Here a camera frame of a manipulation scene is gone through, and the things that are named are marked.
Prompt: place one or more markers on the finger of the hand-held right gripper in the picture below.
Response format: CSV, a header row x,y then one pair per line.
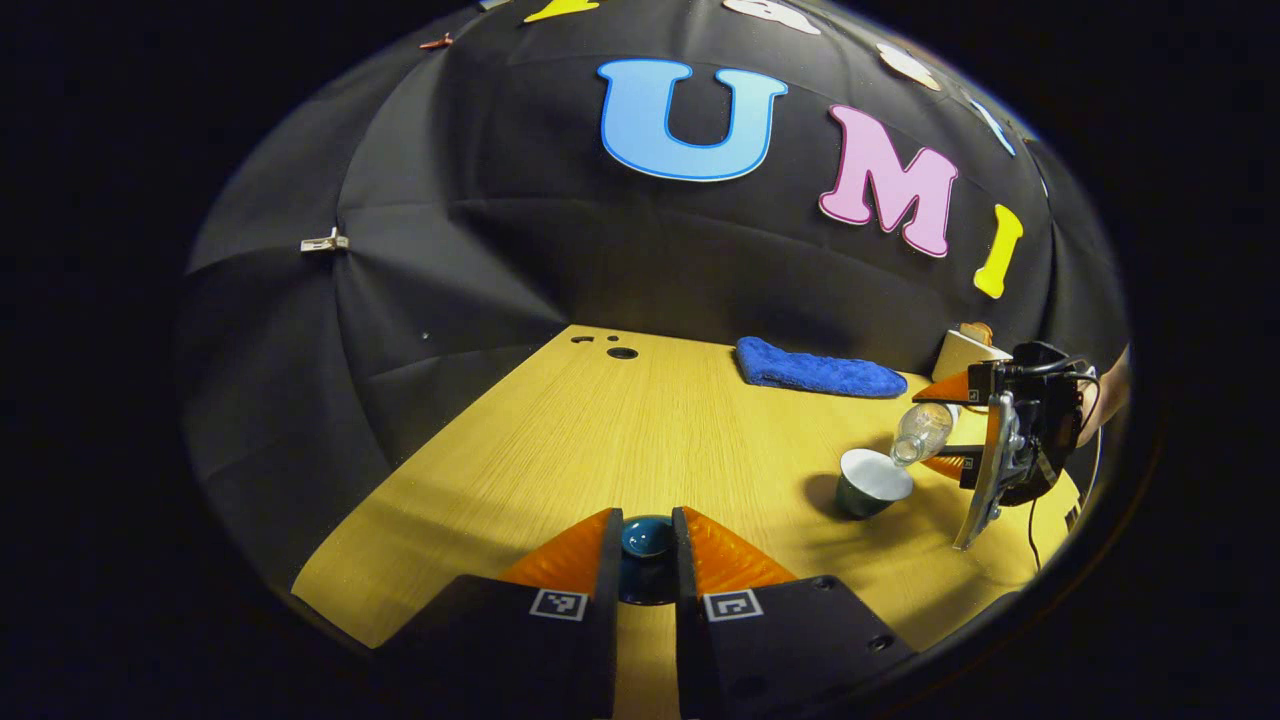
x,y
965,468
960,388

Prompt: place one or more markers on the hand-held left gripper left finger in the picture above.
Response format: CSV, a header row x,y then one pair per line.
x,y
600,640

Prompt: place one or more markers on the clear plastic water bottle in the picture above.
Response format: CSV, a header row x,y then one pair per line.
x,y
922,432

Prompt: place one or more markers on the red cloth clip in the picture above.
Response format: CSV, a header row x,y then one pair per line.
x,y
436,41

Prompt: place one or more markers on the blue towel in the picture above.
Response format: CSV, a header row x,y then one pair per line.
x,y
820,370

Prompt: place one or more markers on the black backdrop cloth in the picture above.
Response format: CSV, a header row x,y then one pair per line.
x,y
450,250

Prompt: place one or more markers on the white cloth clip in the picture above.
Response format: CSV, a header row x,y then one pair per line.
x,y
324,241

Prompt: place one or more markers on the toast slice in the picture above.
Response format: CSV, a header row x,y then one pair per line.
x,y
977,332

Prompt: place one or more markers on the teal teacup lid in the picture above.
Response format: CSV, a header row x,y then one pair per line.
x,y
647,540

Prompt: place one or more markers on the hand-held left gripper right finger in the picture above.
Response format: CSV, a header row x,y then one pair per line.
x,y
695,650

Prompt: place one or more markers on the white toaster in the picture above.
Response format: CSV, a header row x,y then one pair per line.
x,y
965,355

